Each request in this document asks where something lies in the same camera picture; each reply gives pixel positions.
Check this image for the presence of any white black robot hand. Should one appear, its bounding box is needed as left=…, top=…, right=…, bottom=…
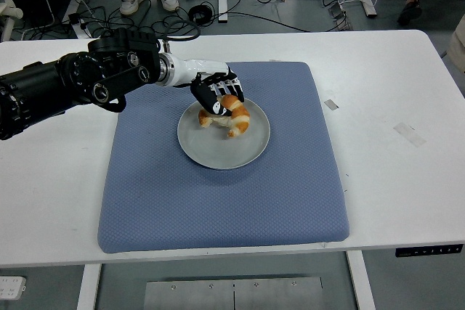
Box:
left=169, top=56, right=245, bottom=118

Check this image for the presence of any golden brown croissant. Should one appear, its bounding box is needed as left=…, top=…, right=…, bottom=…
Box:
left=198, top=94, right=251, bottom=139

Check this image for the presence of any grey round plate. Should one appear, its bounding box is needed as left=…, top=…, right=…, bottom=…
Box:
left=177, top=93, right=272, bottom=171

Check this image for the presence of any blue quilted mat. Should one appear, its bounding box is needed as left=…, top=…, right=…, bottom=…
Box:
left=97, top=61, right=352, bottom=255

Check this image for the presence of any grey foot pedal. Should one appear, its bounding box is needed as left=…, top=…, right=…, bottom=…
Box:
left=328, top=0, right=354, bottom=31

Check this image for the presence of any large grey tape strip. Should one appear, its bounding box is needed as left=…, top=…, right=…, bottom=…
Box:
left=393, top=122, right=427, bottom=148

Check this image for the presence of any white table leg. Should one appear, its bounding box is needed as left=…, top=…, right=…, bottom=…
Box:
left=345, top=250, right=377, bottom=310
left=76, top=263, right=102, bottom=310

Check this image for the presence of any white power strip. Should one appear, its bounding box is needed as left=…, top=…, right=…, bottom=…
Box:
left=0, top=275, right=28, bottom=301

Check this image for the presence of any black table control panel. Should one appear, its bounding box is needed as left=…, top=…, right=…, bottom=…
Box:
left=395, top=246, right=464, bottom=258

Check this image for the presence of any coiled black cable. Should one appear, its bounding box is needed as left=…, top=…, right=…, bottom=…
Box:
left=188, top=1, right=214, bottom=25

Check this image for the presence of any long black floor cable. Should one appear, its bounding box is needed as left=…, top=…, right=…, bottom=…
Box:
left=212, top=11, right=312, bottom=33

